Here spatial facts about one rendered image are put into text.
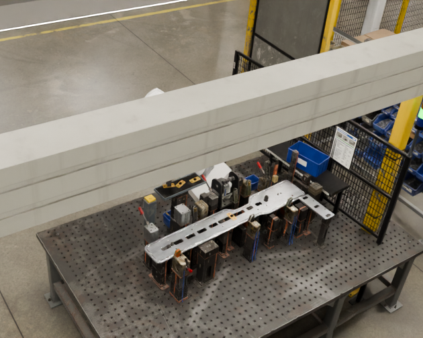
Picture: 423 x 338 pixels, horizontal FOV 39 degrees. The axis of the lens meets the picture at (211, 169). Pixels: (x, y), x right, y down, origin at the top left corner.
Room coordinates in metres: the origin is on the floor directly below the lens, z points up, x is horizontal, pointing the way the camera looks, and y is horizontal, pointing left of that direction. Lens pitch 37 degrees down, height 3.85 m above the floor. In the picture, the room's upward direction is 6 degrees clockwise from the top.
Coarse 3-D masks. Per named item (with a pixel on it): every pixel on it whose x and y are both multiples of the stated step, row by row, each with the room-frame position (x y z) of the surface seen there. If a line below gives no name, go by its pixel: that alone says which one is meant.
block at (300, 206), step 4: (300, 204) 3.51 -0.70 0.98; (300, 208) 3.46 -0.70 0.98; (304, 208) 3.47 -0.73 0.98; (300, 212) 3.44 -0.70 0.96; (304, 212) 3.44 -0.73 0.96; (300, 216) 3.44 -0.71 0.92; (304, 216) 3.45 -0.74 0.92; (300, 220) 3.43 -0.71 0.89; (296, 224) 3.46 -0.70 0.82; (300, 224) 3.45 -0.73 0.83; (296, 228) 3.44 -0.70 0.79; (300, 228) 3.45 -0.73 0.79; (296, 232) 3.44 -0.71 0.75; (300, 232) 3.46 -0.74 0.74; (296, 236) 3.43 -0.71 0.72; (300, 236) 3.45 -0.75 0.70
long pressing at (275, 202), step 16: (272, 192) 3.59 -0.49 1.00; (288, 192) 3.61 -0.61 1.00; (304, 192) 3.63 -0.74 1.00; (240, 208) 3.36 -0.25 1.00; (256, 208) 3.38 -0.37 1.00; (272, 208) 3.40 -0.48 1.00; (192, 224) 3.13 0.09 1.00; (208, 224) 3.15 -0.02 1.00; (224, 224) 3.17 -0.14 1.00; (240, 224) 3.20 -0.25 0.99; (160, 240) 2.94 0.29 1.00; (176, 240) 2.95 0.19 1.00; (192, 240) 2.97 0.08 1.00; (208, 240) 3.00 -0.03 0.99; (160, 256) 2.79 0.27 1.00
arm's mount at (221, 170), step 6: (216, 168) 3.88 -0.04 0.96; (222, 168) 3.85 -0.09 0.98; (228, 168) 3.83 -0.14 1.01; (210, 174) 3.85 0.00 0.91; (216, 174) 3.83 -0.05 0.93; (222, 174) 3.80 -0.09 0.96; (228, 174) 3.80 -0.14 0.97; (210, 180) 3.80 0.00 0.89; (198, 186) 3.80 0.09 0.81; (204, 186) 3.78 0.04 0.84; (210, 186) 3.75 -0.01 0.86; (192, 192) 3.79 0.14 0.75; (198, 192) 3.75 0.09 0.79; (198, 198) 3.71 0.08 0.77
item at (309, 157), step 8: (296, 144) 4.08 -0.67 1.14; (304, 144) 4.08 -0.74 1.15; (288, 152) 3.98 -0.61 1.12; (304, 152) 4.07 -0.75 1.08; (312, 152) 4.02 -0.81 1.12; (320, 152) 3.98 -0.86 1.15; (288, 160) 3.97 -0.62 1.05; (304, 160) 3.88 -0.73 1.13; (312, 160) 4.01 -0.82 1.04; (320, 160) 3.97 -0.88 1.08; (328, 160) 3.92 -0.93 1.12; (304, 168) 3.87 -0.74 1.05; (312, 168) 3.83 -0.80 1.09; (320, 168) 3.84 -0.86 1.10
